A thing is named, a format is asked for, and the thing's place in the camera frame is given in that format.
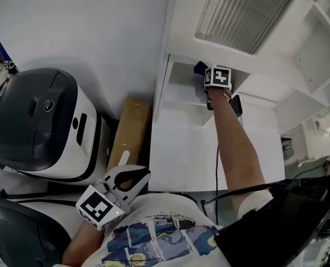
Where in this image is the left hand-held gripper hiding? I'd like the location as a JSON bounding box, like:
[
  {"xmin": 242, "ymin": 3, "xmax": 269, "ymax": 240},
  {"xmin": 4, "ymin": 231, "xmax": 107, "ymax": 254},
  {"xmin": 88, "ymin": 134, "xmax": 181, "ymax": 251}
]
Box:
[{"xmin": 75, "ymin": 150, "xmax": 152, "ymax": 231}]

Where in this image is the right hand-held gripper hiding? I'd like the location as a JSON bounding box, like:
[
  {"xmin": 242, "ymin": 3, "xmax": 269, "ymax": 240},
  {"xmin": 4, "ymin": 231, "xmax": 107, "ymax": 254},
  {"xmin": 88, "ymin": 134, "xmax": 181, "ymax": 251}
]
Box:
[{"xmin": 203, "ymin": 65, "xmax": 233, "ymax": 111}]

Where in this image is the blue cloth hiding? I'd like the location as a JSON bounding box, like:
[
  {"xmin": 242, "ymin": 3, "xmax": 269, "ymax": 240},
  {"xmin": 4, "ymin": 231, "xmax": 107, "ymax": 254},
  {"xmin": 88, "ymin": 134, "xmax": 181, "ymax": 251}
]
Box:
[{"xmin": 193, "ymin": 61, "xmax": 211, "ymax": 77}]

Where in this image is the white shelf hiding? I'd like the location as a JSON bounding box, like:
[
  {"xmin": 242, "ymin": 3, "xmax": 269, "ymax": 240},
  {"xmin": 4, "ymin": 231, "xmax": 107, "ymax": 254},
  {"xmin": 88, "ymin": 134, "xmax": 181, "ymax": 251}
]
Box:
[{"xmin": 150, "ymin": 0, "xmax": 330, "ymax": 192}]

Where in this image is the person's right forearm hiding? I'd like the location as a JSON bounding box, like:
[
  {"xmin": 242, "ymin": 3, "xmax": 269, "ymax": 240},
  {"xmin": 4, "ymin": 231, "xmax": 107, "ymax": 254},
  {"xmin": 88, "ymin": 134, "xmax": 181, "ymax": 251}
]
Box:
[{"xmin": 208, "ymin": 86, "xmax": 269, "ymax": 209}]

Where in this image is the person's left forearm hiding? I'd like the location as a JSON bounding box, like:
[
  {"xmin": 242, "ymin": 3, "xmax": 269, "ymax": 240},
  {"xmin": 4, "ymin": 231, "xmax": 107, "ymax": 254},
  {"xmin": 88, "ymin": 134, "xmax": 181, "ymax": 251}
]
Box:
[{"xmin": 61, "ymin": 220, "xmax": 108, "ymax": 267}]

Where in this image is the black shoulder bag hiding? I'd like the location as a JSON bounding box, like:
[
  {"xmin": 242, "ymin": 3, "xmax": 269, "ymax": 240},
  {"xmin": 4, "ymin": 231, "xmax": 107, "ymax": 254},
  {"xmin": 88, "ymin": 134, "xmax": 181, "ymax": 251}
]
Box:
[{"xmin": 214, "ymin": 176, "xmax": 330, "ymax": 267}]

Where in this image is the person's left hand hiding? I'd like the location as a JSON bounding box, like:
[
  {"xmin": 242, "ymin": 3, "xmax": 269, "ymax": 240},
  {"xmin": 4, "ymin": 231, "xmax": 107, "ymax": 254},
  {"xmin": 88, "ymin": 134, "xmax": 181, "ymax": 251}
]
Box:
[{"xmin": 94, "ymin": 176, "xmax": 121, "ymax": 207}]

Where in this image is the brown cardboard box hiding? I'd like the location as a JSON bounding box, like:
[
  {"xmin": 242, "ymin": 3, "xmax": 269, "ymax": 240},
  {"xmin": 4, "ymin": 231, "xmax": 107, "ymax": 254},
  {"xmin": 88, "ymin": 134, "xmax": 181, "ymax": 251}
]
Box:
[{"xmin": 106, "ymin": 94, "xmax": 152, "ymax": 173}]

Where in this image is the black wrist-mounted device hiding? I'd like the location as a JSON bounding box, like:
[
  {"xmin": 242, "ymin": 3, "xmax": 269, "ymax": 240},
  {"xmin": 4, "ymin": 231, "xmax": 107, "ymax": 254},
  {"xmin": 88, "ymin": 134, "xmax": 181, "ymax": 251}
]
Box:
[{"xmin": 229, "ymin": 94, "xmax": 243, "ymax": 118}]

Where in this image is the grey louvered vent panel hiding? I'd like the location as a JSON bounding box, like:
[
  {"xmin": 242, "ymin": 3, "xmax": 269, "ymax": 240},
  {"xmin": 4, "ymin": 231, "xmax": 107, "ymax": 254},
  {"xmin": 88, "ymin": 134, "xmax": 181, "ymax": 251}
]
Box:
[{"xmin": 194, "ymin": 0, "xmax": 298, "ymax": 55}]

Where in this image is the white printed t-shirt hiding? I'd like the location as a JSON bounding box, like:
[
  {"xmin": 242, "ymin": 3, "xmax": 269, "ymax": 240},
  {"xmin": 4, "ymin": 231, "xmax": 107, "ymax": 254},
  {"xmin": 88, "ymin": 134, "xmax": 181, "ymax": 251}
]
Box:
[{"xmin": 52, "ymin": 190, "xmax": 276, "ymax": 267}]

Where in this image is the white and black appliance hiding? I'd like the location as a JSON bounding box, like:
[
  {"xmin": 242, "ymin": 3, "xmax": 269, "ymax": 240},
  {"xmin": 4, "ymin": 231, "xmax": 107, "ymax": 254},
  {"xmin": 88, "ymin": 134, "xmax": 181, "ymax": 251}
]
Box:
[
  {"xmin": 0, "ymin": 67, "xmax": 106, "ymax": 186},
  {"xmin": 0, "ymin": 192, "xmax": 73, "ymax": 267}
]

